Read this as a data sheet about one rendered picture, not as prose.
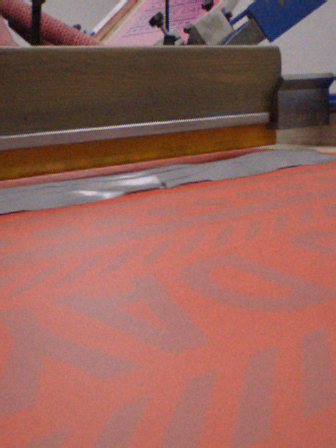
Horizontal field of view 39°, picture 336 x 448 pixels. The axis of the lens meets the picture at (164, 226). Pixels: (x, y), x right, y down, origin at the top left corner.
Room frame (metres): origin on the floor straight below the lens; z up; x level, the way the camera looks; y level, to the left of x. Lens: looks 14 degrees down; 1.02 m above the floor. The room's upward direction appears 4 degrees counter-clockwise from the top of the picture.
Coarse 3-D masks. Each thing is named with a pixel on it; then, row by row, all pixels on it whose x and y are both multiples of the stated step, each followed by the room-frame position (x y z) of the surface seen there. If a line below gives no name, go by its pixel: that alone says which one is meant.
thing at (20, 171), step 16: (192, 144) 0.46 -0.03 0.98; (208, 144) 0.47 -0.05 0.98; (224, 144) 0.48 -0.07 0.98; (240, 144) 0.49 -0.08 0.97; (256, 144) 0.50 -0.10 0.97; (272, 144) 0.51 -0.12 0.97; (64, 160) 0.40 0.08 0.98; (80, 160) 0.41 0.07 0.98; (96, 160) 0.41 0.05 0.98; (112, 160) 0.42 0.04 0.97; (128, 160) 0.43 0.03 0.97; (144, 160) 0.44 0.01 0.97; (0, 176) 0.37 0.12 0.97; (16, 176) 0.38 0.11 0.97; (32, 176) 0.39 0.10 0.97
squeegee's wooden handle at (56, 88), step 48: (0, 48) 0.37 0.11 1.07; (48, 48) 0.39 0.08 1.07; (96, 48) 0.41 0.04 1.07; (144, 48) 0.43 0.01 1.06; (192, 48) 0.45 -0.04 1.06; (240, 48) 0.48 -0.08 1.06; (0, 96) 0.37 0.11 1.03; (48, 96) 0.39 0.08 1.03; (96, 96) 0.41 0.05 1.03; (144, 96) 0.43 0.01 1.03; (192, 96) 0.45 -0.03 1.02; (240, 96) 0.48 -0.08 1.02
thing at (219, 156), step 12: (192, 156) 0.51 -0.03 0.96; (204, 156) 0.50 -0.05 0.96; (216, 156) 0.49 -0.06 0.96; (228, 156) 0.48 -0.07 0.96; (240, 156) 0.47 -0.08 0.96; (96, 168) 0.46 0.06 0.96; (108, 168) 0.46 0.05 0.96; (120, 168) 0.45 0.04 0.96; (132, 168) 0.44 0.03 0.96; (144, 168) 0.43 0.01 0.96; (288, 168) 0.36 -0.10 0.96; (300, 168) 0.36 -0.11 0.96; (216, 180) 0.33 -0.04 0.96; (228, 180) 0.32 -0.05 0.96; (240, 180) 0.32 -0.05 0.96
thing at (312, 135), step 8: (296, 128) 0.56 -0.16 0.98; (304, 128) 0.55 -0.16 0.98; (312, 128) 0.53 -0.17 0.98; (320, 128) 0.52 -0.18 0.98; (328, 128) 0.52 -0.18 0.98; (280, 136) 0.58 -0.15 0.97; (288, 136) 0.57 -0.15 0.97; (296, 136) 0.56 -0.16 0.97; (304, 136) 0.55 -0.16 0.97; (312, 136) 0.53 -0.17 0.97; (320, 136) 0.52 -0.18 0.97; (328, 136) 0.51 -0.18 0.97; (312, 144) 0.53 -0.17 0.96; (320, 144) 0.52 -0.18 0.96; (328, 144) 0.51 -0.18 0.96
